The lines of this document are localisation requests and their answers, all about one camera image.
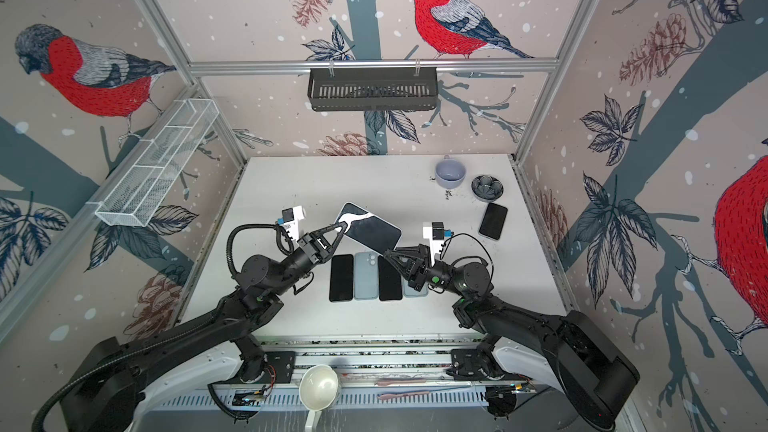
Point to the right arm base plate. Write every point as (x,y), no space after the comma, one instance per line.
(475,365)

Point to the white phone case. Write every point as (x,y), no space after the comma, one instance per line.
(409,291)

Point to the light blue phone case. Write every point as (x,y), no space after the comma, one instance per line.
(365,276)

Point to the white ladle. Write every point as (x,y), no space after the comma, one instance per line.
(318,390)

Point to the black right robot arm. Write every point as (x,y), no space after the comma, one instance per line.
(594,375)

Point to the black hanging wire basket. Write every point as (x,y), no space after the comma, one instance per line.
(373,89)

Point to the lavender cup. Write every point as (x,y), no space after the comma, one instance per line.
(449,173)

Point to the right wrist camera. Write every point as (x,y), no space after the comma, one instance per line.
(437,235)

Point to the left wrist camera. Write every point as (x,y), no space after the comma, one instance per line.
(290,221)

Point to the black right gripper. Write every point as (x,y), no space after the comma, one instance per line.
(417,273)

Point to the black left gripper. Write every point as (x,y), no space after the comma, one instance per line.
(315,249)

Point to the white mesh wall shelf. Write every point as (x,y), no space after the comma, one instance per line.
(143,187)

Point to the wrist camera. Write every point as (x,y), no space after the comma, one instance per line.
(290,221)
(437,235)

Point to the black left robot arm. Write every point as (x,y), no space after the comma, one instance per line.
(113,379)

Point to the red pen on rail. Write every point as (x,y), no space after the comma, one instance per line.
(401,395)

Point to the black phone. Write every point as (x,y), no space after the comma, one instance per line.
(374,233)
(389,281)
(493,221)
(341,285)

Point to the dark grey small bowl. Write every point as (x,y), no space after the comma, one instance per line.
(487,188)

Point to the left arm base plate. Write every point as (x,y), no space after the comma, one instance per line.
(275,367)

